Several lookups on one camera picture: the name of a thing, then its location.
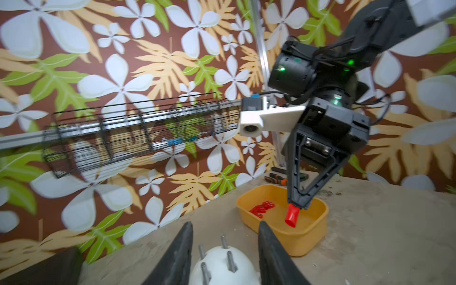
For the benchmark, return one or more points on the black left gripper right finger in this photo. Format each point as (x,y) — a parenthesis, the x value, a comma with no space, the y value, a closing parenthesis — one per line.
(276,266)

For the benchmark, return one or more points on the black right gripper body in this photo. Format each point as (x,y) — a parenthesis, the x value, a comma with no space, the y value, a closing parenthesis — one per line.
(326,135)

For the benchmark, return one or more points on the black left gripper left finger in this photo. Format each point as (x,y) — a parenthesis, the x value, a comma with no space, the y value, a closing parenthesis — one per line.
(175,265)

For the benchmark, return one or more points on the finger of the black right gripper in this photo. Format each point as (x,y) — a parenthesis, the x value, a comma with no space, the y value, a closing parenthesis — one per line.
(293,159)
(332,164)

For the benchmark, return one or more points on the red screw protection sleeve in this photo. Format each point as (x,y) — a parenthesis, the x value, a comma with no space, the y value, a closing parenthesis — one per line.
(292,215)

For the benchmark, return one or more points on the white dome screw fixture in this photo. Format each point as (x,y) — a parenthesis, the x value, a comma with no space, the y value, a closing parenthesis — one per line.
(217,264)

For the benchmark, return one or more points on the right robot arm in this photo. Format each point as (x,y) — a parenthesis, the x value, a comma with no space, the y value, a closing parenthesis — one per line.
(324,79)

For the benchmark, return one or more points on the back left metal screw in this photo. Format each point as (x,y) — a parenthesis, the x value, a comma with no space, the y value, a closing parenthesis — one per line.
(202,252)

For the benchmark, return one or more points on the metal screw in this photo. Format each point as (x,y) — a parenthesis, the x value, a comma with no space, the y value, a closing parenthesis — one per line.
(206,274)
(202,252)
(232,267)
(224,242)

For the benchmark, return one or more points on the front left metal screw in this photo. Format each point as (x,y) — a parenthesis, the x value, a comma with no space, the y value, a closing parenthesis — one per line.
(206,274)

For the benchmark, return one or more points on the pile of red sleeves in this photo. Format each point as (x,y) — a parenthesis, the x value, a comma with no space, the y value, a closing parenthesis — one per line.
(261,209)

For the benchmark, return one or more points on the front right metal screw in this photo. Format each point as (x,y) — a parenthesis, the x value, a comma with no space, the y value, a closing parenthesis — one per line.
(232,267)

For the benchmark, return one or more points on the back right metal screw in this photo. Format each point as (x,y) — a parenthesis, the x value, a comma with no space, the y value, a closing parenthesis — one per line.
(224,242)

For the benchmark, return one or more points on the yellow plastic tray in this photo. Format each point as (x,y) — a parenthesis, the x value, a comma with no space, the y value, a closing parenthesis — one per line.
(312,223)

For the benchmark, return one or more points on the black plastic tool case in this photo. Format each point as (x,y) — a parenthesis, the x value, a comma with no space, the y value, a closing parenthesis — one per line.
(63,268)

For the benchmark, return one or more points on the orange handled pliers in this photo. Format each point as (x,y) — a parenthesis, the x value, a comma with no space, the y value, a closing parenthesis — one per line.
(276,179)

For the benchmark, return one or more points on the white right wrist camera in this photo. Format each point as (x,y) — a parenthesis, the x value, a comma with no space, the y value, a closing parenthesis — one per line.
(257,115)

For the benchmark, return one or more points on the black wire basket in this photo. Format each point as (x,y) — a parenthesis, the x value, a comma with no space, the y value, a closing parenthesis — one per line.
(71,147)

